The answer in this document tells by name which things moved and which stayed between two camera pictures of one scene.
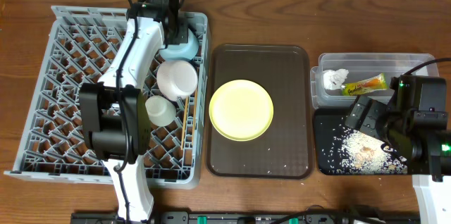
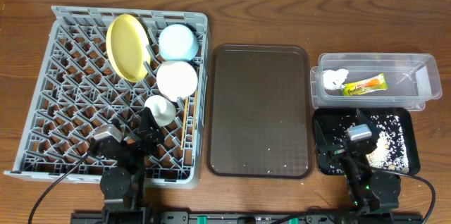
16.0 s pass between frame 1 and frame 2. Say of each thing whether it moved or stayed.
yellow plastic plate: moved
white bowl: stayed
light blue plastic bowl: stayed
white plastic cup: stayed
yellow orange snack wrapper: stayed
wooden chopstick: stayed
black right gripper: moved
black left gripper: moved
